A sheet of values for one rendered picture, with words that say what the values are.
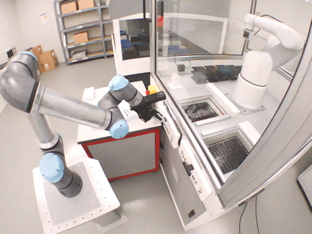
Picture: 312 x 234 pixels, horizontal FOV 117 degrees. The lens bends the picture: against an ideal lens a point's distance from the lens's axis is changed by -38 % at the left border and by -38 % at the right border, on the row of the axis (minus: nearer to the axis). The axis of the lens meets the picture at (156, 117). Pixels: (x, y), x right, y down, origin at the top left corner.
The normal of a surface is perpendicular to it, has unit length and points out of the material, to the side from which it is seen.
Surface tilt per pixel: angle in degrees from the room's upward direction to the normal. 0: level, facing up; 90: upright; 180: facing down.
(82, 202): 3
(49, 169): 10
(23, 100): 80
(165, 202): 0
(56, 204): 3
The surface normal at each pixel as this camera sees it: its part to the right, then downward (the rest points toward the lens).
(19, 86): 0.63, -0.11
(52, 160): 0.09, -0.62
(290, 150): -0.96, 0.19
